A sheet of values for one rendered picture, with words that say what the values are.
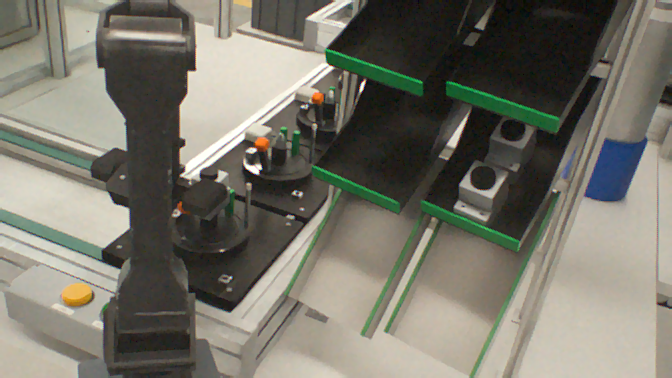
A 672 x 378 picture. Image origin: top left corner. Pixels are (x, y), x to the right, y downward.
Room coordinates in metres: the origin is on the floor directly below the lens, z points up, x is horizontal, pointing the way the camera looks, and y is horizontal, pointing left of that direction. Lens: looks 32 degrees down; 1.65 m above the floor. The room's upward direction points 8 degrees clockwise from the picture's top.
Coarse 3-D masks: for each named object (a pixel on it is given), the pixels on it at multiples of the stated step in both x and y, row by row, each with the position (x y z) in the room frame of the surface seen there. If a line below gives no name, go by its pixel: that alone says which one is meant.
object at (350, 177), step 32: (480, 32) 0.92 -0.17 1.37; (448, 64) 0.95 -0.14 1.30; (384, 96) 0.90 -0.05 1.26; (352, 128) 0.84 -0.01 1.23; (384, 128) 0.84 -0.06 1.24; (416, 128) 0.84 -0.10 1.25; (448, 128) 0.81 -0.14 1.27; (320, 160) 0.78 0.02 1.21; (352, 160) 0.79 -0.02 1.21; (384, 160) 0.79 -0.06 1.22; (416, 160) 0.79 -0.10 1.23; (352, 192) 0.74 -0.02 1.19; (384, 192) 0.74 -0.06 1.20
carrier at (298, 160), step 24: (240, 144) 1.23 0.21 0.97; (288, 144) 1.25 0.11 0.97; (312, 144) 1.15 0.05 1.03; (216, 168) 1.12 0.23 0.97; (240, 168) 1.13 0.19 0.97; (288, 168) 1.12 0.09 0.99; (240, 192) 1.04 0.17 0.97; (264, 192) 1.06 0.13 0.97; (288, 192) 1.07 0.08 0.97; (312, 192) 1.08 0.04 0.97; (312, 216) 1.01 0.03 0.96
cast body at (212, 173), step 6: (204, 168) 0.91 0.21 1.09; (210, 168) 0.91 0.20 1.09; (198, 174) 0.90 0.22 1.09; (204, 174) 0.89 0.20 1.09; (210, 174) 0.89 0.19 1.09; (216, 174) 0.90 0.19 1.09; (222, 174) 0.91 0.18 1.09; (228, 174) 0.92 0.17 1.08; (192, 180) 0.89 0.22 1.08; (198, 180) 0.89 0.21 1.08; (216, 180) 0.89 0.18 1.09; (222, 180) 0.90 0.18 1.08; (228, 180) 0.92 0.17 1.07; (228, 192) 0.92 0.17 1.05; (228, 198) 0.92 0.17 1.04; (222, 204) 0.90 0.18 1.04; (216, 210) 0.88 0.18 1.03; (198, 216) 0.87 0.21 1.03; (210, 216) 0.87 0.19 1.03
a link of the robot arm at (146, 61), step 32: (128, 32) 0.54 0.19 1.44; (160, 32) 0.55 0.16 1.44; (128, 64) 0.53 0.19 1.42; (160, 64) 0.53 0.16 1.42; (128, 96) 0.53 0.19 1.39; (160, 96) 0.53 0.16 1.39; (128, 128) 0.52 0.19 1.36; (160, 128) 0.53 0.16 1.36; (128, 160) 0.52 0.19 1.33; (160, 160) 0.53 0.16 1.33; (128, 192) 0.51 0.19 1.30; (160, 192) 0.52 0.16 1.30; (160, 224) 0.51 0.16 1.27; (160, 256) 0.51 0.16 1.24; (128, 288) 0.49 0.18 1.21; (160, 288) 0.49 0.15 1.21; (128, 320) 0.48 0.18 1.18; (160, 320) 0.48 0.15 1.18
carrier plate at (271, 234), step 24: (264, 216) 0.98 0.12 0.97; (120, 240) 0.86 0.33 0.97; (264, 240) 0.91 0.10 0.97; (288, 240) 0.92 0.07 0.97; (120, 264) 0.81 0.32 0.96; (192, 264) 0.82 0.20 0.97; (216, 264) 0.83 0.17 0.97; (240, 264) 0.84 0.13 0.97; (264, 264) 0.85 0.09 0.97; (192, 288) 0.77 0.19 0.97; (216, 288) 0.77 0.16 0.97; (240, 288) 0.78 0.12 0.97
